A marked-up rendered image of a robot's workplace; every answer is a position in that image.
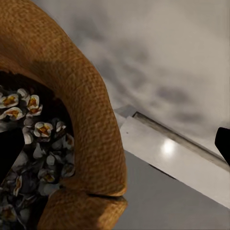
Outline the popcorn bag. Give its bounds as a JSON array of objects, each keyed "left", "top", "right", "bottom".
[{"left": 0, "top": 0, "right": 128, "bottom": 230}]

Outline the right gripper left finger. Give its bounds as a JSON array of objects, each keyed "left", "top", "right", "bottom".
[{"left": 0, "top": 128, "right": 25, "bottom": 184}]

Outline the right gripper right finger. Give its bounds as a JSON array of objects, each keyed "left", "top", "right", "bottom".
[{"left": 215, "top": 127, "right": 230, "bottom": 166}]

